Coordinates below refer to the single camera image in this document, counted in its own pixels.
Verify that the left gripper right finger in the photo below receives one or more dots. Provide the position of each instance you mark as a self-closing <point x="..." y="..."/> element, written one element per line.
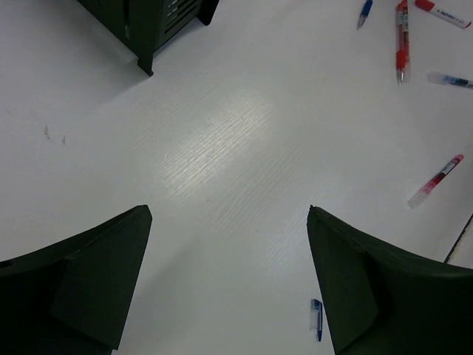
<point x="381" y="299"/>

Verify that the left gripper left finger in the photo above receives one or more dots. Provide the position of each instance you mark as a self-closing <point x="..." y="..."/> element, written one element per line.
<point x="73" y="297"/>

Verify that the blue pen cap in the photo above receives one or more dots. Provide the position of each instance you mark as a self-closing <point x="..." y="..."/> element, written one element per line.
<point x="317" y="318"/>

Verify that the red ink gel pen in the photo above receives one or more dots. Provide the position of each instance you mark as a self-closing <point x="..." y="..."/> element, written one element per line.
<point x="427" y="188"/>

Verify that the blue ink gel pen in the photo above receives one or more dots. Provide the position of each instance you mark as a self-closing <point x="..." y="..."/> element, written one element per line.
<point x="444" y="79"/>

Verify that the red retractable pen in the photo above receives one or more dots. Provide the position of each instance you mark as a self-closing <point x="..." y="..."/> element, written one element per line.
<point x="402" y="57"/>

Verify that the black slotted pen holder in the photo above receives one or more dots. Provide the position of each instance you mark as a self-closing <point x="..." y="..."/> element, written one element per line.
<point x="144" y="26"/>

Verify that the blue ballpoint pen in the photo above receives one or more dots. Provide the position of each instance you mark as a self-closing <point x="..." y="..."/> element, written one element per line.
<point x="365" y="11"/>

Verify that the red cap white marker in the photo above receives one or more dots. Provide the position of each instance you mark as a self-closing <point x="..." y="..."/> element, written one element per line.
<point x="433" y="9"/>

